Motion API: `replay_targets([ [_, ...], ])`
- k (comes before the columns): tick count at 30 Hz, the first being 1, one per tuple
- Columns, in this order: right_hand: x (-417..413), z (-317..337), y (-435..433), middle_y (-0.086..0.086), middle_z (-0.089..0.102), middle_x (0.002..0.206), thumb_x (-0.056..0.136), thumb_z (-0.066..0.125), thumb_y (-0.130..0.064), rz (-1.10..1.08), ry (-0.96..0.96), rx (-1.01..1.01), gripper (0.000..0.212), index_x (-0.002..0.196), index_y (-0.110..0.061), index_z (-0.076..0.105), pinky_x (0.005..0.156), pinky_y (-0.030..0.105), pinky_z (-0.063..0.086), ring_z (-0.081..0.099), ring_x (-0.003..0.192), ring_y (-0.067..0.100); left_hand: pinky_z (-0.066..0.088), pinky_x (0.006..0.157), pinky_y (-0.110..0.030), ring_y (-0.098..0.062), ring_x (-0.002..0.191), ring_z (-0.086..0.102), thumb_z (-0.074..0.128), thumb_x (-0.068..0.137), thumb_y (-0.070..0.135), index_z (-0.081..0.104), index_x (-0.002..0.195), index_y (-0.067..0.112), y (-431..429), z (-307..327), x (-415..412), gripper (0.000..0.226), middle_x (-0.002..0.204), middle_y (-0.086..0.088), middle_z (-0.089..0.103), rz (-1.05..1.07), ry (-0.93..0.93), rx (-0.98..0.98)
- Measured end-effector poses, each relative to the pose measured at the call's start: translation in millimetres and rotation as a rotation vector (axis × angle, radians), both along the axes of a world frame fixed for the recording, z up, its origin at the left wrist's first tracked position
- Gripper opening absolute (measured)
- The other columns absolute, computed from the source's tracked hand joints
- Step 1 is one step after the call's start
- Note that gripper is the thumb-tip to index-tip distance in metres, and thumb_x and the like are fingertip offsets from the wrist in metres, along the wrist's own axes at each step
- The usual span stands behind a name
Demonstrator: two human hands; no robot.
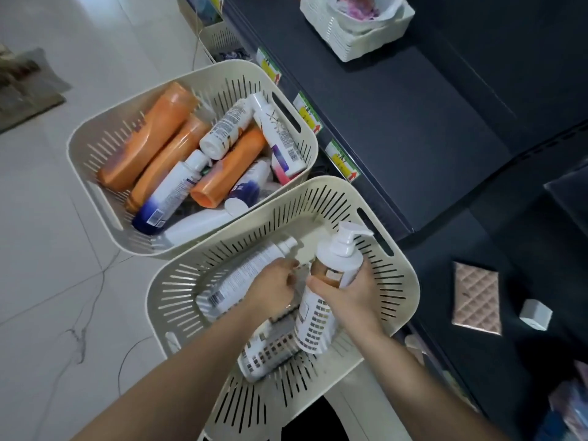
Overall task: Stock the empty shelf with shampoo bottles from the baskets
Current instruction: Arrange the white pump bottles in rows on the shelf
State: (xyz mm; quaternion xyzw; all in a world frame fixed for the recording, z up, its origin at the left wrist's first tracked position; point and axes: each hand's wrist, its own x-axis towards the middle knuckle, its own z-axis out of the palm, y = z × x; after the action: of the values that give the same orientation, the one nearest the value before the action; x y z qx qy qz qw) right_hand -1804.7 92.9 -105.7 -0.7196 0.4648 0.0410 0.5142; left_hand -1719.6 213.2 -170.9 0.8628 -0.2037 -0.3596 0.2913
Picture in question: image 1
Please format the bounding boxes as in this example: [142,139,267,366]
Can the clear blue plastic box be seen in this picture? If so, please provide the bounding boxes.
[181,0,224,28]

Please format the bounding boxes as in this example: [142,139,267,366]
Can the Dove bottle blue bottom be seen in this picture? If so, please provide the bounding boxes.
[132,149,213,236]
[224,158,273,218]

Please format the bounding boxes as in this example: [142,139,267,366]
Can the white square dish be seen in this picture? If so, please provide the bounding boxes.
[299,0,417,64]

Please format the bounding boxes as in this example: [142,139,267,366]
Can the cream slotted plastic basket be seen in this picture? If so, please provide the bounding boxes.
[146,175,421,441]
[66,59,320,258]

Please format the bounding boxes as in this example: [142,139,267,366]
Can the person's right hand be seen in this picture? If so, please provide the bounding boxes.
[305,261,386,347]

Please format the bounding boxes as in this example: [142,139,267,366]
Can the person's left forearm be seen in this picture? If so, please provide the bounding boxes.
[69,312,272,441]

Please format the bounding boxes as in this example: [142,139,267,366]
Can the pink patterned flat packet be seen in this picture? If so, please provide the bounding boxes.
[451,261,502,337]

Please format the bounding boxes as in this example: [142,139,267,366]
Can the small white box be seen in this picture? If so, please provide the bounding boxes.
[519,299,554,332]

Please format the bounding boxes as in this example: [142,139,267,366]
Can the person's left hand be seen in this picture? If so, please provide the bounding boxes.
[243,257,300,325]

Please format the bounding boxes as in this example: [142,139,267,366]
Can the wooden woven stool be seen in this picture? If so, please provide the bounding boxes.
[0,43,72,134]

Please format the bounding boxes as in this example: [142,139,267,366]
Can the white floral bowl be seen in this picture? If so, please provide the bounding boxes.
[323,0,405,25]

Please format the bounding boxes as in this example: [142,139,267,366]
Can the dark grey shelf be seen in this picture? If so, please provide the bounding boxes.
[220,0,588,441]

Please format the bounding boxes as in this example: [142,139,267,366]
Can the pale pink tube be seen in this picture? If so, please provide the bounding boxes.
[404,334,431,367]

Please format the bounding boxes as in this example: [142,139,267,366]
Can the small cream slotted basket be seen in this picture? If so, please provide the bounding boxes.
[197,20,244,58]

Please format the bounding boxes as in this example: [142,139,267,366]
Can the bunch of dark blue packets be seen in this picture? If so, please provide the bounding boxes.
[216,48,251,65]

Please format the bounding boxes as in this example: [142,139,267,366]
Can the Dove bottle pink bottom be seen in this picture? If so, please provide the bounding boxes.
[271,151,295,187]

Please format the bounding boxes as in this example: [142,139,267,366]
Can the pile of pastel small packets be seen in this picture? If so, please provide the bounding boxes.
[535,360,588,441]

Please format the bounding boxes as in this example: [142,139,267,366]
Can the person's right forearm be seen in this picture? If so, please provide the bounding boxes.
[353,330,499,441]

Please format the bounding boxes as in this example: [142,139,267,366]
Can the person's black trousers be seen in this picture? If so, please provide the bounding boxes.
[287,394,350,441]

